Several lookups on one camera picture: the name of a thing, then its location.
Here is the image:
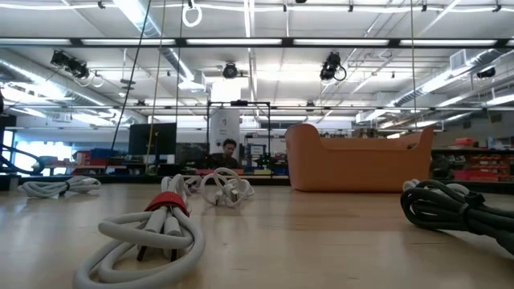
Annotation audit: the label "white cable with black strap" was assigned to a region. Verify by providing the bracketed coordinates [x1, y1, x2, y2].
[18, 175, 102, 199]

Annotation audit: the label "orange plastic bin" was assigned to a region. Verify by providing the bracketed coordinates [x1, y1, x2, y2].
[284, 123, 434, 193]

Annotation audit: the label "white banner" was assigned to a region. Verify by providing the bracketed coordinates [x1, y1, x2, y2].
[209, 108, 241, 161]

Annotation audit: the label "black overhead light bar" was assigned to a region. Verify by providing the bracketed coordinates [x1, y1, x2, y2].
[0, 37, 514, 50]

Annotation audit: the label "white cable with red strap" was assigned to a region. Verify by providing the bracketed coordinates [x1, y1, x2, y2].
[72, 174, 206, 289]

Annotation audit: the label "thin black hanging cable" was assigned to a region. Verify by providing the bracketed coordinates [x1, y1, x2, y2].
[174, 0, 185, 125]

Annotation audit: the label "silver ceiling duct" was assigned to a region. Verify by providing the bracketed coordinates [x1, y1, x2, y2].
[112, 0, 196, 81]

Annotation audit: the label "white cable ring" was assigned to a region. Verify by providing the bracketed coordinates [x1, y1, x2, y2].
[182, 0, 203, 28]

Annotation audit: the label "red parts shelf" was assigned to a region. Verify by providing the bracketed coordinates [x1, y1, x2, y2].
[431, 136, 514, 182]

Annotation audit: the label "black hose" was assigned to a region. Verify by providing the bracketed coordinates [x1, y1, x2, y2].
[0, 143, 46, 176]

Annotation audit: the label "person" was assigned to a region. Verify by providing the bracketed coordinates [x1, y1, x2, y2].
[206, 138, 241, 169]

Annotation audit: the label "black ceiling camera cluster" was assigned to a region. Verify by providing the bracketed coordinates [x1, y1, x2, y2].
[50, 49, 92, 80]
[319, 51, 348, 83]

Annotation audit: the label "black monitor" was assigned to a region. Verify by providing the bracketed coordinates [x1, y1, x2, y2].
[128, 122, 177, 165]

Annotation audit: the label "thick black cable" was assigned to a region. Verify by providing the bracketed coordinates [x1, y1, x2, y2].
[400, 179, 514, 256]

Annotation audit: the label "red and blue bins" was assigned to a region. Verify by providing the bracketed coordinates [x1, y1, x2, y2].
[71, 148, 129, 168]

